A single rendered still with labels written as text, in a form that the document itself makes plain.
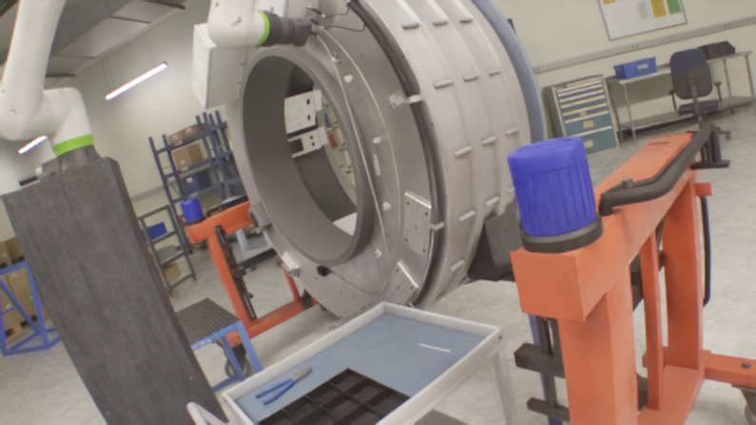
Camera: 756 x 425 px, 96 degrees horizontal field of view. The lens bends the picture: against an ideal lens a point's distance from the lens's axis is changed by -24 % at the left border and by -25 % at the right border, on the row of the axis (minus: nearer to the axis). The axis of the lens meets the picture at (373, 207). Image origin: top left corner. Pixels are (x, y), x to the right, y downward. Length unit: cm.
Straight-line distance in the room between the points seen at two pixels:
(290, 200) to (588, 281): 155
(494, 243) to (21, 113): 135
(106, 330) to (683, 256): 160
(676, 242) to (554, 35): 573
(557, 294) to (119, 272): 107
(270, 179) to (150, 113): 693
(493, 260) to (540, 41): 565
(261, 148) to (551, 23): 549
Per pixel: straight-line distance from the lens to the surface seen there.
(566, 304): 65
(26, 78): 125
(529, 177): 60
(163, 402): 141
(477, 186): 120
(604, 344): 78
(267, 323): 278
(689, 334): 145
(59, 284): 132
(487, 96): 125
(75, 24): 651
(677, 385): 147
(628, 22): 716
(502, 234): 137
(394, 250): 136
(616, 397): 85
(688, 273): 135
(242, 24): 103
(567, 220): 61
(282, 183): 201
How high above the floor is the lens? 121
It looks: 11 degrees down
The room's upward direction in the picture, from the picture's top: 17 degrees counter-clockwise
